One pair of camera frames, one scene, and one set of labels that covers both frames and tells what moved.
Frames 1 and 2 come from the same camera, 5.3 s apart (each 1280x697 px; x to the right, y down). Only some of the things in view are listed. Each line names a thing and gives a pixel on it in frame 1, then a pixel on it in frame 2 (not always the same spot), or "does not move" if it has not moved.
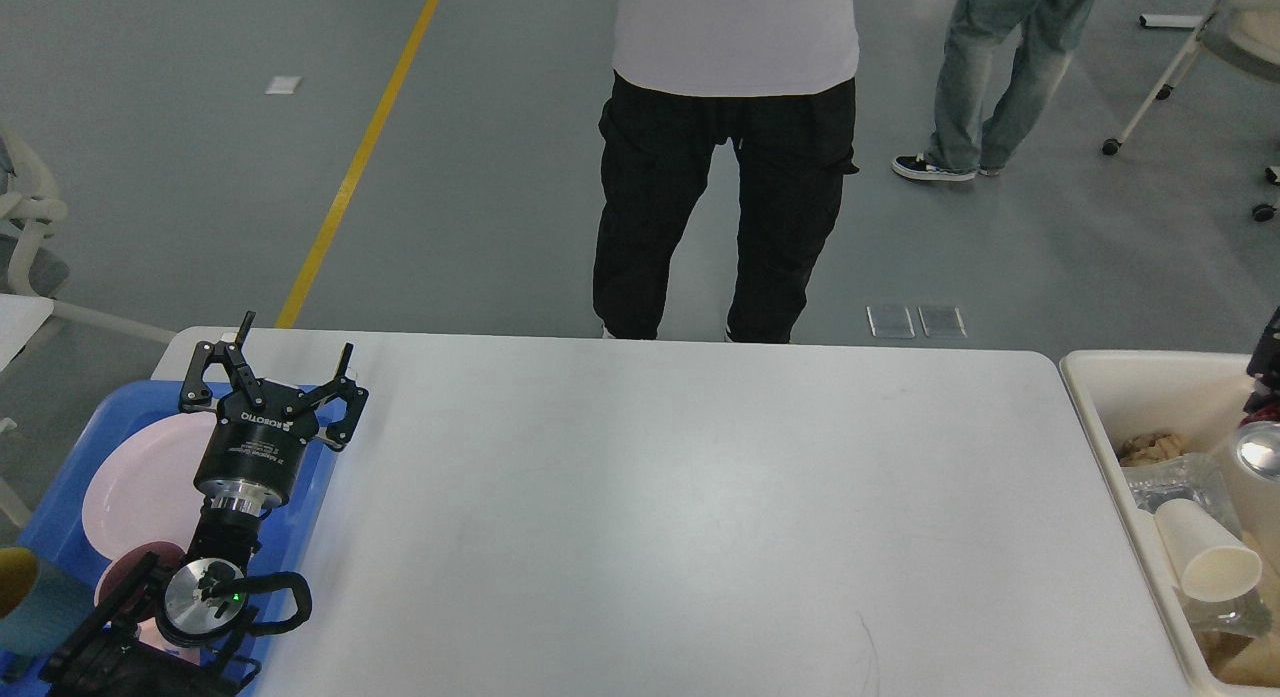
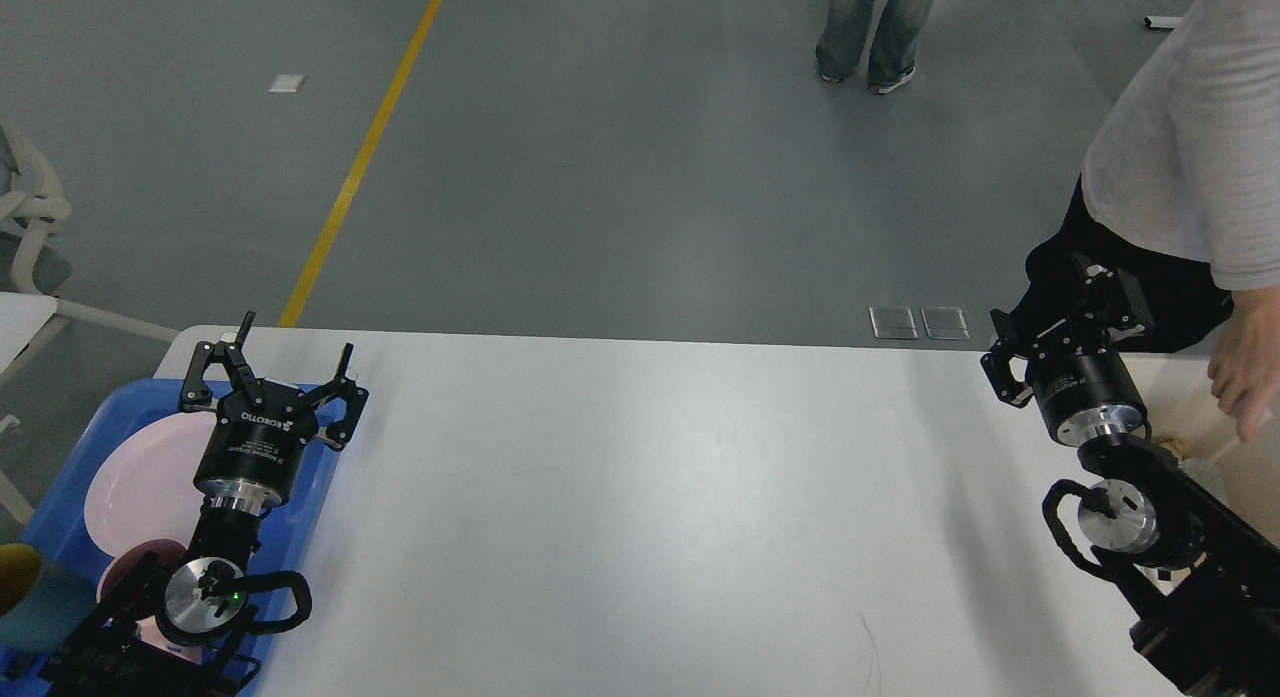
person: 1053,14 → 850,7
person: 769,63 → 1181,177
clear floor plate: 916,321 does not move
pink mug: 116,577 does not move
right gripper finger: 1264,365 → 996,363
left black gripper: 249,459 does not move
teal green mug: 42,609 does not move
